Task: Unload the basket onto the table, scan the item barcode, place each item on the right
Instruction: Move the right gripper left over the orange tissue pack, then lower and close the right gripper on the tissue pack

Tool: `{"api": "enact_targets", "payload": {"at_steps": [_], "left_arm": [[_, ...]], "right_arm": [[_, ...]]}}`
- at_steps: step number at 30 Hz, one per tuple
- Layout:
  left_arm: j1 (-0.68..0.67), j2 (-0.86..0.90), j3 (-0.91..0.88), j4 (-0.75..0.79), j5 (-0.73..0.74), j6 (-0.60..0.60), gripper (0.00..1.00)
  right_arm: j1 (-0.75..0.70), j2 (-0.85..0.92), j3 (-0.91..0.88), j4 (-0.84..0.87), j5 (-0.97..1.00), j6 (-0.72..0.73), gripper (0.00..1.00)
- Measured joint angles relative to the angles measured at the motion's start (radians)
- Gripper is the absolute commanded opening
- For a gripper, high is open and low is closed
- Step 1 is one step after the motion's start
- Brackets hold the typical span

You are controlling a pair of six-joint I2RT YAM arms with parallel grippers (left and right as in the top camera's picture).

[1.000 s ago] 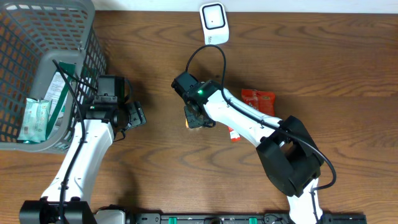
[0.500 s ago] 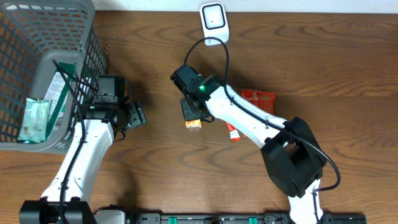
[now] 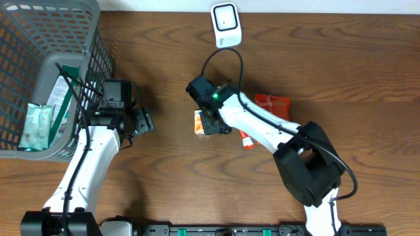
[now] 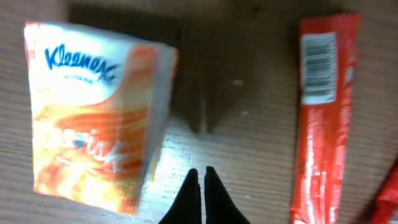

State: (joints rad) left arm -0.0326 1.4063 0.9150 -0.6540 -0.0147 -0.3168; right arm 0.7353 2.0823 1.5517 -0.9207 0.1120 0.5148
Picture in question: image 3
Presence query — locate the light green wipes pack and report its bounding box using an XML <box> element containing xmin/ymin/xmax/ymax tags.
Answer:
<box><xmin>18</xmin><ymin>104</ymin><xmax>54</xmax><ymax>151</ymax></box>

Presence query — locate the red snack bag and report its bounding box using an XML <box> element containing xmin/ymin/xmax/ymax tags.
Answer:
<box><xmin>254</xmin><ymin>94</ymin><xmax>291</xmax><ymax>121</ymax></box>

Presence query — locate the orange and white snack packet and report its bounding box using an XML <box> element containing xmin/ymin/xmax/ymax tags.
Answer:
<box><xmin>194</xmin><ymin>110</ymin><xmax>205</xmax><ymax>135</ymax></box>

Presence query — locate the red and white snack packet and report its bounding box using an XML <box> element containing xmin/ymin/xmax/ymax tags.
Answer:
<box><xmin>239</xmin><ymin>130</ymin><xmax>254</xmax><ymax>149</ymax></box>

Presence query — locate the white barcode scanner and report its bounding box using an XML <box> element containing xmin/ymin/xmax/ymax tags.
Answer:
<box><xmin>210</xmin><ymin>2</ymin><xmax>242</xmax><ymax>49</ymax></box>

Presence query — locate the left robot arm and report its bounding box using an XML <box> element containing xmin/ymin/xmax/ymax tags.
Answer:
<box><xmin>20</xmin><ymin>79</ymin><xmax>154</xmax><ymax>235</ymax></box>

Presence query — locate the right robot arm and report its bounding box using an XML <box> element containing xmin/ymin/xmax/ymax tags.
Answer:
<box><xmin>186</xmin><ymin>76</ymin><xmax>346</xmax><ymax>235</ymax></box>

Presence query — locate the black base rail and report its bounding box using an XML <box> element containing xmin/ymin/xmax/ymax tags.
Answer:
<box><xmin>135</xmin><ymin>224</ymin><xmax>388</xmax><ymax>236</ymax></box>

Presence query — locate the green and white flat package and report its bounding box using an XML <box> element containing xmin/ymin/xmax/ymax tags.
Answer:
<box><xmin>47</xmin><ymin>75</ymin><xmax>73</xmax><ymax>147</ymax></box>

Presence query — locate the grey plastic mesh basket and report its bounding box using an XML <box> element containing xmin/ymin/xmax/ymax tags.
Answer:
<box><xmin>1</xmin><ymin>0</ymin><xmax>113</xmax><ymax>162</ymax></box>

